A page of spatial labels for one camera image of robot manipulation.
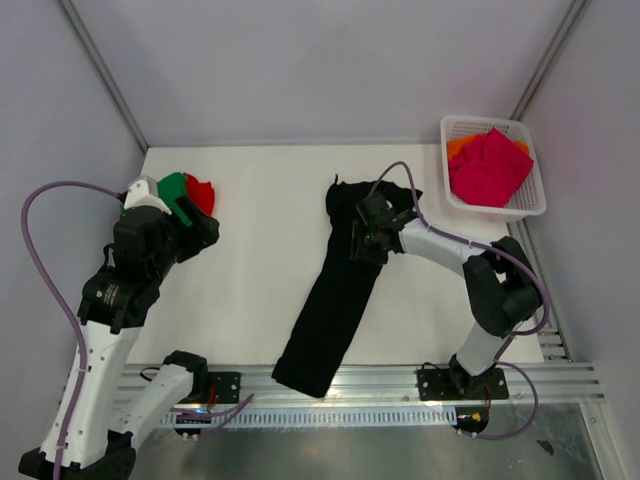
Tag black t shirt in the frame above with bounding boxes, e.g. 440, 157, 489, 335
271, 173, 425, 400

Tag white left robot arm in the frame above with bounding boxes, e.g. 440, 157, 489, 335
18, 172, 219, 479

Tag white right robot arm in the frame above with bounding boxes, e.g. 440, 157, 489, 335
351, 192, 545, 398

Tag green t shirt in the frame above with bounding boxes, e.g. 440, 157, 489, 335
119, 171, 196, 227

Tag red t shirt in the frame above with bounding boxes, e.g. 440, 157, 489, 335
183, 172, 216, 217

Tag orange t shirt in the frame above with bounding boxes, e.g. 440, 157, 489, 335
447, 134, 529, 161

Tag pink t shirt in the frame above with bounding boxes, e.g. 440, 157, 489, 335
446, 128, 534, 208

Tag white plastic basket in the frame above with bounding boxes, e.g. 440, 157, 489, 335
440, 115, 547, 223

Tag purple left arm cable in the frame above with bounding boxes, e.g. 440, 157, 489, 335
20, 180, 256, 480

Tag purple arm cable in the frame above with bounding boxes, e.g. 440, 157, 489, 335
20, 180, 256, 480
367, 160, 552, 440

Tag aluminium front rail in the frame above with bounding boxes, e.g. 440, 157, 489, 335
211, 362, 605, 408

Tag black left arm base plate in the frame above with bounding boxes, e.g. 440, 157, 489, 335
186, 371, 241, 406

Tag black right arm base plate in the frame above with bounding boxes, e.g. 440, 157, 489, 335
416, 362, 510, 401

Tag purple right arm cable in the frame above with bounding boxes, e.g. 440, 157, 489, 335
367, 160, 552, 440

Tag grey slotted cable duct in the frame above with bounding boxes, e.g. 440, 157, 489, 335
158, 404, 458, 429

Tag left rear frame post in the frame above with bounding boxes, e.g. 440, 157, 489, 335
54, 0, 150, 154

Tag frame post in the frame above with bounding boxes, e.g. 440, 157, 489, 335
54, 0, 150, 154
510, 0, 592, 121

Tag right rear frame post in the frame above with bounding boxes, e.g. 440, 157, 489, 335
510, 0, 592, 121

